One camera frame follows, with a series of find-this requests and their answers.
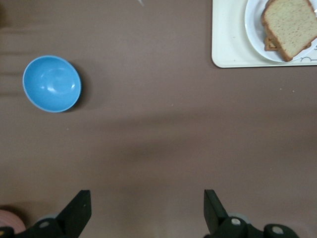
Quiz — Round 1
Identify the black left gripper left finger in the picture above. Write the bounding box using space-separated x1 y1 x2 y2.
29 190 92 238

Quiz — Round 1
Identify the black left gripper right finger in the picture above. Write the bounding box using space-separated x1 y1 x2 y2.
204 189 263 238

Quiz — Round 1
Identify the white round plate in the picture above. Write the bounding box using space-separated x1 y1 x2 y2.
244 0 317 62

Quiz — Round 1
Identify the bread slice without egg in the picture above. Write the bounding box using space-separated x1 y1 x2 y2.
262 0 317 62

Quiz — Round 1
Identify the pink bowl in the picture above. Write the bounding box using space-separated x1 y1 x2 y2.
0 208 27 235

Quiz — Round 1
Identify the blue bowl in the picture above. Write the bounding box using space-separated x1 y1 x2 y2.
22 55 83 114

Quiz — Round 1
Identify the cream bear print tray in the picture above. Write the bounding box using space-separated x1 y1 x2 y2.
211 0 317 69

